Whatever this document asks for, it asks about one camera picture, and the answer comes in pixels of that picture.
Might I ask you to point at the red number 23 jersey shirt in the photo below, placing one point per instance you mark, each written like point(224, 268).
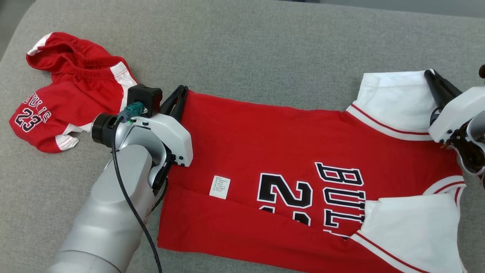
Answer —
point(265, 144)

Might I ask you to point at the red white-striped basketball shorts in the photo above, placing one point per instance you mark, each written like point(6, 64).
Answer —
point(75, 91)

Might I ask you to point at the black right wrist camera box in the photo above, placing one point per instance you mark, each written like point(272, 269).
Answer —
point(482, 71)

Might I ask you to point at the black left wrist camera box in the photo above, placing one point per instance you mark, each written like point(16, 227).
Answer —
point(146, 96)

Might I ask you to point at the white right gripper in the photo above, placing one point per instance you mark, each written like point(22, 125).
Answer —
point(460, 110)

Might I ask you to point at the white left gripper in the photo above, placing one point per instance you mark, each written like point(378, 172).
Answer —
point(170, 132)

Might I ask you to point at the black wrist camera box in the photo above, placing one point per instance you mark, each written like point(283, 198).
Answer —
point(482, 71)
point(146, 96)

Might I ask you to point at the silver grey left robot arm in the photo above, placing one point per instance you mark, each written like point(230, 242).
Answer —
point(106, 212)

